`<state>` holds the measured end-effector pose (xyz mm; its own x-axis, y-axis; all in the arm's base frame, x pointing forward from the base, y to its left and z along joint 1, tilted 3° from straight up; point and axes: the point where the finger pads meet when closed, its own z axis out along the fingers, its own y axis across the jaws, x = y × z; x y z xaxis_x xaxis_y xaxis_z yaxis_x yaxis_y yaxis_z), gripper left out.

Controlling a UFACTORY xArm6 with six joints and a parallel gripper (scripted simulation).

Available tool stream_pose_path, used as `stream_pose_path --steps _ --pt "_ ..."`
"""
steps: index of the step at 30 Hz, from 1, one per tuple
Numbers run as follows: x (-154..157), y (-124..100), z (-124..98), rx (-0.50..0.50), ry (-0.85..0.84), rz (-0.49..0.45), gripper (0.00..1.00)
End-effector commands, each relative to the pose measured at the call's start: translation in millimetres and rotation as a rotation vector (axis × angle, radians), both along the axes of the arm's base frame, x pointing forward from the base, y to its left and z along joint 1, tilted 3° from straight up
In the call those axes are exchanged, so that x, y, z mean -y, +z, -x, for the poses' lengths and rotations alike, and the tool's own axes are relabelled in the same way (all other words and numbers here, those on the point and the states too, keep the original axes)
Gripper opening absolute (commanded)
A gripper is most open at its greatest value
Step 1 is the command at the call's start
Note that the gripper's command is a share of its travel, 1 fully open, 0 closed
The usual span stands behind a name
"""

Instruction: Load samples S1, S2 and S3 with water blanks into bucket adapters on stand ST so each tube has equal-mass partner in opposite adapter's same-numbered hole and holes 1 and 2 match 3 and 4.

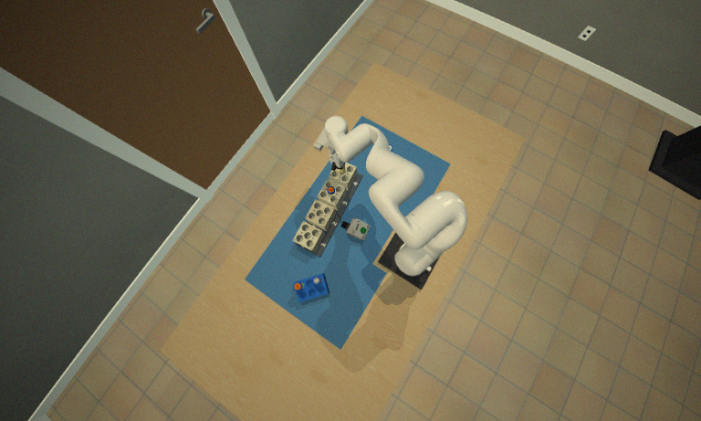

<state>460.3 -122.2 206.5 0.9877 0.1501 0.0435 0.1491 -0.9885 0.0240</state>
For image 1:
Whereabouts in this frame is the beige bucket adapter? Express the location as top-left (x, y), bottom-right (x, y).
top-left (306, 200), bottom-right (336, 231)
top-left (329, 163), bottom-right (357, 191)
top-left (293, 221), bottom-right (325, 252)
top-left (317, 179), bottom-right (347, 211)

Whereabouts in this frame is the blue tube rack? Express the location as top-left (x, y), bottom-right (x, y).
top-left (296, 274), bottom-right (330, 302)

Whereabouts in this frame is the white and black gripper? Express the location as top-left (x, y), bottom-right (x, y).
top-left (330, 153), bottom-right (344, 171)

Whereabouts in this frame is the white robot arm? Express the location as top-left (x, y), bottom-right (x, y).
top-left (314, 116), bottom-right (467, 276)

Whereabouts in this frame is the blue bench mat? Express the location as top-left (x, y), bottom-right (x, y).
top-left (245, 116), bottom-right (450, 349)

